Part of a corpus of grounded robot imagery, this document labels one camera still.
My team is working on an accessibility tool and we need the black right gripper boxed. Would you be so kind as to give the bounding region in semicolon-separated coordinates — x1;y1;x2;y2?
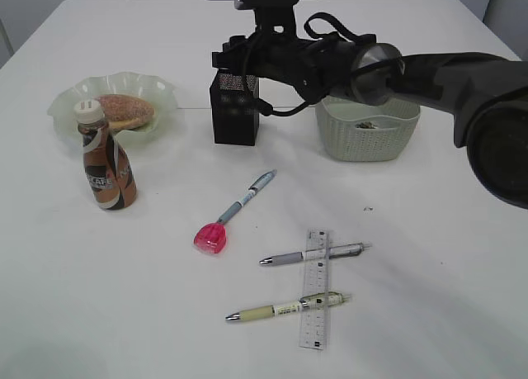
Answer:
212;30;376;102

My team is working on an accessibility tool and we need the paper piece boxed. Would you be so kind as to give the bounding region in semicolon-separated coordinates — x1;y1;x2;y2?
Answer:
355;121;380;130

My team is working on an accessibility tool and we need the blue grey ballpoint pen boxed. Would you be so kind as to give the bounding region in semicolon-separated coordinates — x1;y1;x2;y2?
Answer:
217;169;277;225

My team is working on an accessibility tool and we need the round sugared bread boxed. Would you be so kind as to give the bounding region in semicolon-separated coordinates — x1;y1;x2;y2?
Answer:
97;94;155;132

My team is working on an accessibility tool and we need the pink pencil sharpener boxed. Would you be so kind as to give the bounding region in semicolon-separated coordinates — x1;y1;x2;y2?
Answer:
193;222;227;254

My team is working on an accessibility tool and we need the brown coffee bottle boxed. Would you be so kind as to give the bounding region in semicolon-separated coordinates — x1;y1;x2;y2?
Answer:
74;99;137;211

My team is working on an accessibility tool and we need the clear plastic ruler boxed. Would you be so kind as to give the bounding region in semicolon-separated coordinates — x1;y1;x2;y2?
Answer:
299;230;329;351

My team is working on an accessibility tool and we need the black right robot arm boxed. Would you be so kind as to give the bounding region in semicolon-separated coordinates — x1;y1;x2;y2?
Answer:
212;24;527;208

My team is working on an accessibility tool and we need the black mesh pen holder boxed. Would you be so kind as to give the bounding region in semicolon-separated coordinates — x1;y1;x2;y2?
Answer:
210;69;260;146

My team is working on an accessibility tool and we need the pale green woven basket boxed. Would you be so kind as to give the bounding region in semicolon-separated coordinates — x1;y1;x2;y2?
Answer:
315;97;421;162

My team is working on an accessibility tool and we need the beige ballpoint pen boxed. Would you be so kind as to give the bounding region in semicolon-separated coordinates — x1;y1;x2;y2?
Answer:
225;291;351;322

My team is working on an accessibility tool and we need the pale green wavy plate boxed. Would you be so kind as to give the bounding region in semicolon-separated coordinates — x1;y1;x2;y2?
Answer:
47;72;177;156

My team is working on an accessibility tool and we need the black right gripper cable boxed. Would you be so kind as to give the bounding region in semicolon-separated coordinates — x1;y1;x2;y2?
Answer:
303;12;360;44

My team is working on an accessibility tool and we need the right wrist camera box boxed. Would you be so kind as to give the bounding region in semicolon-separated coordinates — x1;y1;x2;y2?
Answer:
234;0;299;36

